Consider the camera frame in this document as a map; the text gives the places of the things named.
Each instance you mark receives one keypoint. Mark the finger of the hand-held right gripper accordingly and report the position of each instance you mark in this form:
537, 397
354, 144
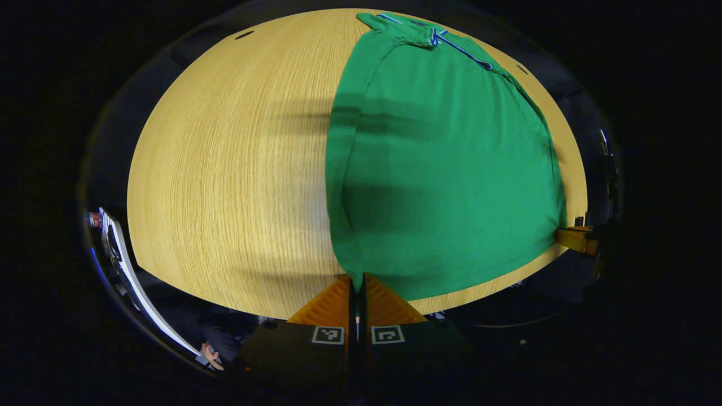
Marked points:
575, 237

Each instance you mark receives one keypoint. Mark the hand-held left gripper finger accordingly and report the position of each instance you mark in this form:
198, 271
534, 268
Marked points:
363, 316
352, 316

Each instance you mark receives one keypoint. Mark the green T-shirt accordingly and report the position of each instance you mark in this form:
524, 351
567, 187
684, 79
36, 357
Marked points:
451, 169

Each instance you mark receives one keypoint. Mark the white desk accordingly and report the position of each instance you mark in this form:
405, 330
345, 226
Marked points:
132, 276

